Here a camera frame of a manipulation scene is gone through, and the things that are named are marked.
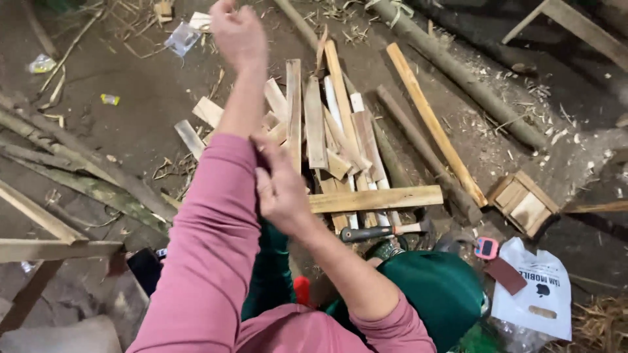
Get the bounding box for black object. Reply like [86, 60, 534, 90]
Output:
[126, 247, 164, 298]

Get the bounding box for clear plastic bag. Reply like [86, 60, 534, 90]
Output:
[164, 21, 202, 58]

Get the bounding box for heap of straw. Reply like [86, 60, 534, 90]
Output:
[545, 293, 628, 353]

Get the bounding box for pink tape measure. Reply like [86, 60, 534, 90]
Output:
[474, 236, 500, 261]

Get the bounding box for dark round wooden pole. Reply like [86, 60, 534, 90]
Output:
[376, 84, 484, 227]

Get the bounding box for crumpled clear wrapper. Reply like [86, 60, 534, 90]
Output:
[26, 53, 58, 75]

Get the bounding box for person's left hand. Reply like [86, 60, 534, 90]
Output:
[209, 0, 269, 75]

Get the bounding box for wide wooden plank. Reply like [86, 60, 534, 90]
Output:
[307, 185, 444, 214]

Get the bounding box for brown sandpaper sheet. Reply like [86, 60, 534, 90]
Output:
[484, 256, 529, 297]

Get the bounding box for thick long log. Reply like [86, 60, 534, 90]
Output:
[367, 0, 549, 152]

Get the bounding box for green trousers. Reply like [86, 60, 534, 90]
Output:
[240, 218, 487, 353]

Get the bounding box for hammer with black grip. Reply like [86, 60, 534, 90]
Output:
[340, 219, 433, 244]

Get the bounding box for green sandal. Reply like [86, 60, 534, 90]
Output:
[364, 237, 409, 261]

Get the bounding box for long light wooden stick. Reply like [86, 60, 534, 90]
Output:
[386, 42, 489, 209]

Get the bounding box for red tool handle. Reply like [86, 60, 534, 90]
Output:
[293, 276, 313, 309]

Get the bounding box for thin round pole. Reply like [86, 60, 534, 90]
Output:
[272, 0, 322, 52]

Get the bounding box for grey sack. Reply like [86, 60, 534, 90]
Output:
[0, 315, 123, 353]

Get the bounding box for small wooden box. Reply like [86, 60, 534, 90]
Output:
[486, 170, 561, 239]

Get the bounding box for pale wood offcut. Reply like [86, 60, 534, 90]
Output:
[188, 11, 213, 33]

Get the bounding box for person's right hand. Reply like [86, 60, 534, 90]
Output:
[250, 135, 316, 237]

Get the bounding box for crumpled clear plastic sheet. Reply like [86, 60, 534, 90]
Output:
[483, 316, 557, 353]

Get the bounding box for small wood offcut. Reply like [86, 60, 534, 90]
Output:
[153, 0, 174, 24]

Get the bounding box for wooden frame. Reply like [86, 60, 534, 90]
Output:
[501, 0, 628, 74]
[0, 178, 124, 335]

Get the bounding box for pile of wooden slats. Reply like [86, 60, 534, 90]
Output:
[174, 39, 404, 235]

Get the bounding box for heap of bamboo poles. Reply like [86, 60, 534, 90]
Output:
[0, 92, 183, 237]

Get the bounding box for white plastic bag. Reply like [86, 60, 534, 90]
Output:
[491, 237, 573, 342]

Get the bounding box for thin wooden strip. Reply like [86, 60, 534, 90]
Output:
[561, 199, 628, 214]

